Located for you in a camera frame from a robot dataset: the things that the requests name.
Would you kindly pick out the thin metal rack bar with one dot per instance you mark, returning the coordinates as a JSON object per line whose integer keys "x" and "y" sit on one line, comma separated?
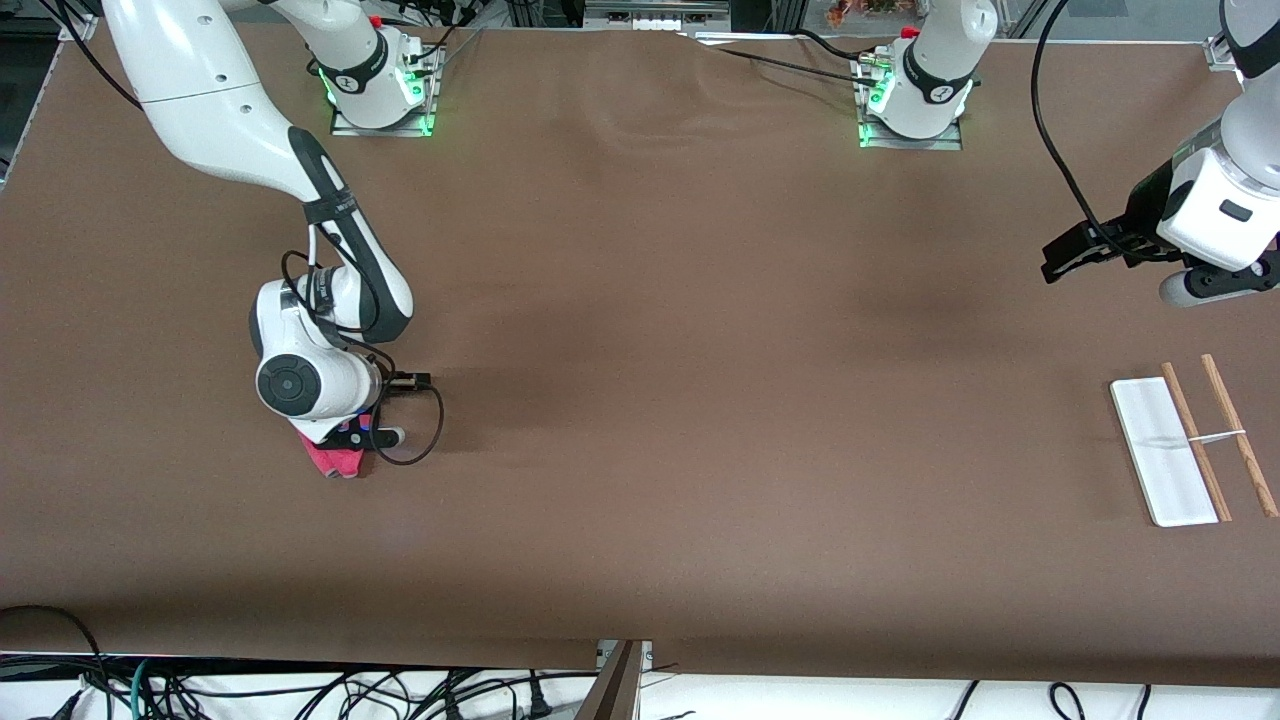
{"x": 1215, "y": 437}

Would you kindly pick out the white power strip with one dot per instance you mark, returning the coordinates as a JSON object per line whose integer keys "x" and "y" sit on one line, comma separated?
{"x": 655, "y": 12}

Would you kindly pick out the pink and grey towel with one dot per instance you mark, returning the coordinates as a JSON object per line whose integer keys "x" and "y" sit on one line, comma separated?
{"x": 335, "y": 460}

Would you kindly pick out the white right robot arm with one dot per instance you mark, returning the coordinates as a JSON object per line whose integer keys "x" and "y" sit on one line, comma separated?
{"x": 220, "y": 110}

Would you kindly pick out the brown table cover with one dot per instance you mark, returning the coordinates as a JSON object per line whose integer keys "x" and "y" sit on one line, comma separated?
{"x": 640, "y": 450}

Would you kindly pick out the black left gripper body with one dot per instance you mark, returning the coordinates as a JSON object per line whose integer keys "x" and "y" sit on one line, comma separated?
{"x": 1146, "y": 208}

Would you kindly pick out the aluminium profile post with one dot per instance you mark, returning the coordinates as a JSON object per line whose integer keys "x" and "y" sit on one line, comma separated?
{"x": 615, "y": 690}

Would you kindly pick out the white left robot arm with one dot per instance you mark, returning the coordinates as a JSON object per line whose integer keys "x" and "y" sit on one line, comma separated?
{"x": 1235, "y": 190}

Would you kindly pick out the white rack base plate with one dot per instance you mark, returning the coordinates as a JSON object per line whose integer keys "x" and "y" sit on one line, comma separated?
{"x": 1160, "y": 450}

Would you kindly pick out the metal corner bracket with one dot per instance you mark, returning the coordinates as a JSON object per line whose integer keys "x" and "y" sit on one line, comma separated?
{"x": 1222, "y": 52}
{"x": 78, "y": 28}

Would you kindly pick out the orange clutter item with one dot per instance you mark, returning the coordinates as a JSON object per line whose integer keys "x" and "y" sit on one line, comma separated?
{"x": 865, "y": 10}

